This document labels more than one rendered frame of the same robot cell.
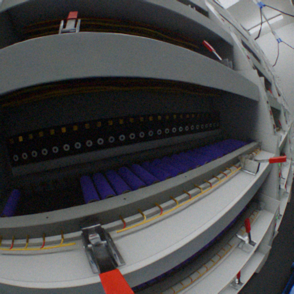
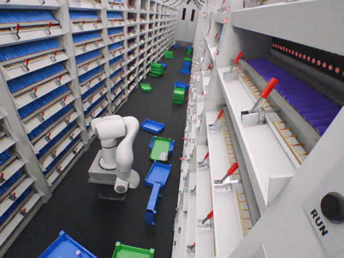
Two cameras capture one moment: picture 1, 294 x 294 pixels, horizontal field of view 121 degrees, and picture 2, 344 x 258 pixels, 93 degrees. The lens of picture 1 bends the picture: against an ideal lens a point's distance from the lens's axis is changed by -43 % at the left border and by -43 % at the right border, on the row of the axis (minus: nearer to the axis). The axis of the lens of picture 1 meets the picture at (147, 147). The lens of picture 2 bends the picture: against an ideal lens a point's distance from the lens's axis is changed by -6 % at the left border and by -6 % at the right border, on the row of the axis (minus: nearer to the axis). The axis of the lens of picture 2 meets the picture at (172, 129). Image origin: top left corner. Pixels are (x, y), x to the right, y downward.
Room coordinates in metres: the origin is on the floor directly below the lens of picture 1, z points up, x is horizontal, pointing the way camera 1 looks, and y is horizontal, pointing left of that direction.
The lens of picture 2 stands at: (0.57, -1.13, 1.49)
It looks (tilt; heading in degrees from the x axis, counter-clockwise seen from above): 34 degrees down; 120
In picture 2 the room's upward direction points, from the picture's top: 9 degrees clockwise
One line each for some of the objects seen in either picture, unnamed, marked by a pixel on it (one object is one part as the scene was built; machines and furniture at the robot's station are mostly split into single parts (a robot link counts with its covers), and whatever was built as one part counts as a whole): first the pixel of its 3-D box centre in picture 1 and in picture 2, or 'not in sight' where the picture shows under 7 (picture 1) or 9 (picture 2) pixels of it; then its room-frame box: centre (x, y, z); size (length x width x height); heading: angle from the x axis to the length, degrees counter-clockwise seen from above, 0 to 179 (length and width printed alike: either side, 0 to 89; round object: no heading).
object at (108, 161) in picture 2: not in sight; (110, 152); (-0.35, -0.47, 0.48); 0.19 x 0.19 x 0.18
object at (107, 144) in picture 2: not in sight; (112, 130); (-0.34, -0.45, 0.69); 0.19 x 0.12 x 0.24; 65
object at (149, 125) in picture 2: not in sight; (152, 126); (-0.77, 0.60, 0.04); 0.30 x 0.20 x 0.08; 14
